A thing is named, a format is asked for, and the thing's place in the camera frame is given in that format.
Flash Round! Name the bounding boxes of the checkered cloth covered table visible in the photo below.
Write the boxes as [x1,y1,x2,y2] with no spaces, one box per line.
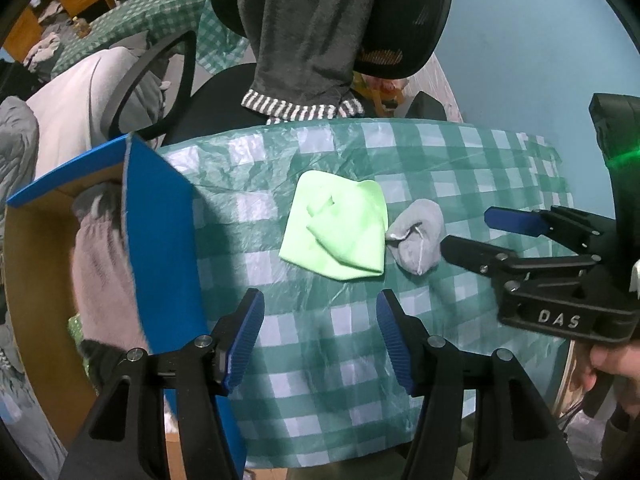
[50,0,251,77]

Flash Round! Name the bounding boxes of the green glitter cloth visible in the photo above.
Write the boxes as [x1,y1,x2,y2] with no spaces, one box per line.
[67,314,90,377]

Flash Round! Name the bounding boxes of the pale pink sweatshirt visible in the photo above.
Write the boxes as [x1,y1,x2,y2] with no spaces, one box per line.
[25,46,167,157]

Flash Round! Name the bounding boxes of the black sock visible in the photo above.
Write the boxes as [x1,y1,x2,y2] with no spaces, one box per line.
[80,339,151,402]

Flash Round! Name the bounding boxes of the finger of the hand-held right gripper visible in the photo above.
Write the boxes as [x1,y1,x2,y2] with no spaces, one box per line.
[440,235,601,286]
[484,206,618,253]

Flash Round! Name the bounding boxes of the black office chair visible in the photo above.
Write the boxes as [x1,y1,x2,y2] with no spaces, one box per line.
[102,0,457,150]

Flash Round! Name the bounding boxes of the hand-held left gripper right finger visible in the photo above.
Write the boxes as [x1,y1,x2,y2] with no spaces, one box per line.
[376,289,581,480]

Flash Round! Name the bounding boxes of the orange and white item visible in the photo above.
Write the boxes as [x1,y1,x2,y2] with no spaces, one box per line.
[352,72,409,117]

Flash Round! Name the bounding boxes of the grey crumpled cloth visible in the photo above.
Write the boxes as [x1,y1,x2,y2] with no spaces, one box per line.
[22,32,64,72]

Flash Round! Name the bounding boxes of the grey quilted jacket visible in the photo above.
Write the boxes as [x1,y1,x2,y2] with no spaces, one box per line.
[0,96,41,213]

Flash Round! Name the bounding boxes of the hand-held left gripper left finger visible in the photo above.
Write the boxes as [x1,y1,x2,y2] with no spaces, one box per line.
[57,289,265,480]

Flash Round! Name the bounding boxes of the pink sock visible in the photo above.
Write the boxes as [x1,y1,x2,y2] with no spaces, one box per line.
[70,215,151,357]

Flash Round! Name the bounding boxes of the light grey sock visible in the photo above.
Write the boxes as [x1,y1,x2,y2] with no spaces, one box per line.
[384,198,445,276]

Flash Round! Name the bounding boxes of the blue cardboard box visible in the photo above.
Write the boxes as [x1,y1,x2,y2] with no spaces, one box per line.
[4,132,249,468]

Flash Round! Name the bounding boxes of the light green cloth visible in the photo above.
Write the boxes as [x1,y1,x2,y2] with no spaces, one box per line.
[279,170,390,281]

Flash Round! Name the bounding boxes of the person's right hand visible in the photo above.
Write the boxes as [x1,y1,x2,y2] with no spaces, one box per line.
[575,342,640,392]

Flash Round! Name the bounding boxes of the green checkered tablecloth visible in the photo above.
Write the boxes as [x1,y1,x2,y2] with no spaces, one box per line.
[159,120,576,469]

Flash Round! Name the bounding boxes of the dark grey sweater striped cuffs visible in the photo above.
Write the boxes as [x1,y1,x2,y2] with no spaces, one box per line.
[235,0,382,124]

